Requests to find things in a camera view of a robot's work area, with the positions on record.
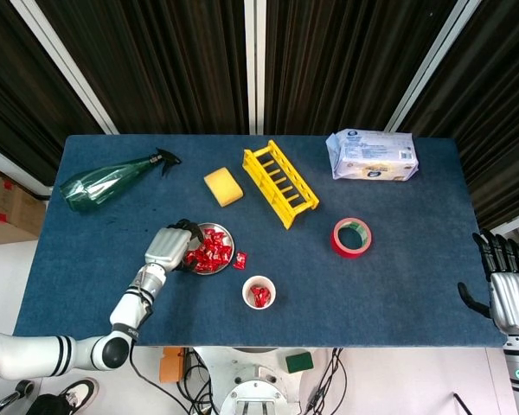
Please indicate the white wet wipes pack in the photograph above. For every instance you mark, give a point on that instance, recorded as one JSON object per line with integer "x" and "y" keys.
{"x": 372, "y": 155}

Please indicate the blue felt table cover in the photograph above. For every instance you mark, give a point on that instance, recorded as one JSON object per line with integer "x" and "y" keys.
{"x": 372, "y": 302}

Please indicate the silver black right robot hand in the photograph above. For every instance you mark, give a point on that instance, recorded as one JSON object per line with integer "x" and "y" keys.
{"x": 512, "y": 302}

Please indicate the chrome chair base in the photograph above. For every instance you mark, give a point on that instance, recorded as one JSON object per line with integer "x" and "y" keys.
{"x": 25, "y": 386}

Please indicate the white low frame rail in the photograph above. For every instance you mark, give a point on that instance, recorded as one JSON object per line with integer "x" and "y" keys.
{"x": 510, "y": 225}
{"x": 17, "y": 173}

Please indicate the cardboard box with red tape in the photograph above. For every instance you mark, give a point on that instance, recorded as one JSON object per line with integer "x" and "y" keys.
{"x": 21, "y": 207}

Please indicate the white frame post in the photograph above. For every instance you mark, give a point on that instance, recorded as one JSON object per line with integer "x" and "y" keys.
{"x": 248, "y": 65}
{"x": 67, "y": 65}
{"x": 432, "y": 65}

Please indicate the white robot torso base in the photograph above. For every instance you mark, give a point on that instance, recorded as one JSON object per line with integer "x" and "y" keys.
{"x": 251, "y": 367}

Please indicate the green plastic spray bottle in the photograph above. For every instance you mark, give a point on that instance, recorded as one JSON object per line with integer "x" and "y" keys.
{"x": 99, "y": 186}

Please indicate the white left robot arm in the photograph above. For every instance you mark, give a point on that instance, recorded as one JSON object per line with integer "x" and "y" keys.
{"x": 34, "y": 354}

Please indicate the red tape roll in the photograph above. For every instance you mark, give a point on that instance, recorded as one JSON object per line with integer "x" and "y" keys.
{"x": 350, "y": 253}

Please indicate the red candy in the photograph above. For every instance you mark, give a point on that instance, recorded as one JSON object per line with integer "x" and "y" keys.
{"x": 264, "y": 298}
{"x": 241, "y": 260}
{"x": 256, "y": 291}

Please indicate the green block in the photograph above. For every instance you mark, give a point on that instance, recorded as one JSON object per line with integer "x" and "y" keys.
{"x": 299, "y": 363}

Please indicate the round metal plate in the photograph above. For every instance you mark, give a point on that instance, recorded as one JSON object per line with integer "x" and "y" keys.
{"x": 214, "y": 227}

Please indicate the yellow test tube rack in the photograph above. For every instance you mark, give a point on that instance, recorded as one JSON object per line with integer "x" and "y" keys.
{"x": 281, "y": 207}

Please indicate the white paper cup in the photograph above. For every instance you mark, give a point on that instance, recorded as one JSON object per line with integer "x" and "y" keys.
{"x": 245, "y": 294}

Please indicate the yellow sponge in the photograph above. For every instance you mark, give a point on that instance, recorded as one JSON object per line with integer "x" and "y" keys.
{"x": 222, "y": 188}

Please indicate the black and white sneaker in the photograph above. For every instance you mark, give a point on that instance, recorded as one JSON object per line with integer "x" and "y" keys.
{"x": 82, "y": 391}

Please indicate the orange box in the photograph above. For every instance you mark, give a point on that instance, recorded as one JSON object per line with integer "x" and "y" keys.
{"x": 172, "y": 365}

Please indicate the black pleated curtain panel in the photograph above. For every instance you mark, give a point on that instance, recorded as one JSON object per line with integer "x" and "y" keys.
{"x": 501, "y": 108}
{"x": 17, "y": 86}
{"x": 155, "y": 65}
{"x": 350, "y": 65}

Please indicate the black angled strut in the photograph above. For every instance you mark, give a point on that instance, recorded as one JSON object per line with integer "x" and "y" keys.
{"x": 463, "y": 404}

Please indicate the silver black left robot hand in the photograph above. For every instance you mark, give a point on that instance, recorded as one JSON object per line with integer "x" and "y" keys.
{"x": 166, "y": 248}

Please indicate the heap of red candies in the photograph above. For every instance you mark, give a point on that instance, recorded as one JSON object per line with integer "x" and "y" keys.
{"x": 212, "y": 255}

